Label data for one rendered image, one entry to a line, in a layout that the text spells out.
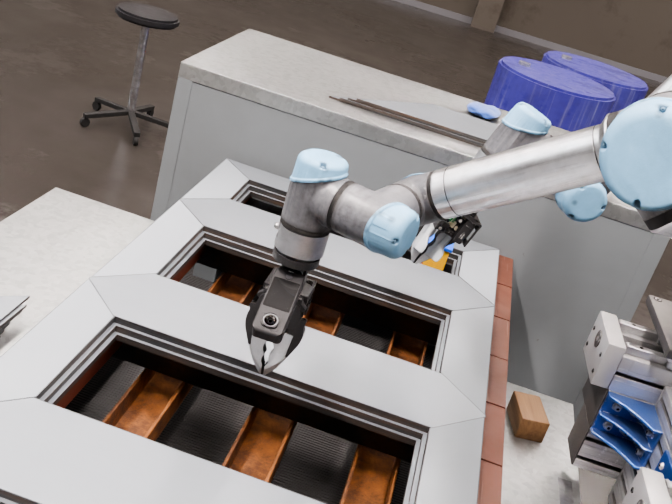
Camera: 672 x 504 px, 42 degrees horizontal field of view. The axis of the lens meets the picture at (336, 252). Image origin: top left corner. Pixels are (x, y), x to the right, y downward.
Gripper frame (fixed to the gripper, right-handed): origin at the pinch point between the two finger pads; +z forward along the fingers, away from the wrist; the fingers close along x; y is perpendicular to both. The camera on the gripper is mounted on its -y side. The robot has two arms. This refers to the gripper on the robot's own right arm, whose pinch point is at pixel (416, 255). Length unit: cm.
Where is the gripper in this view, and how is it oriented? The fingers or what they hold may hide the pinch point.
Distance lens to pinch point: 170.5
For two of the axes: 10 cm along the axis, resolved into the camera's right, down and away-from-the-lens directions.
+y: 0.5, 4.5, -8.9
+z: -5.6, 7.5, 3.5
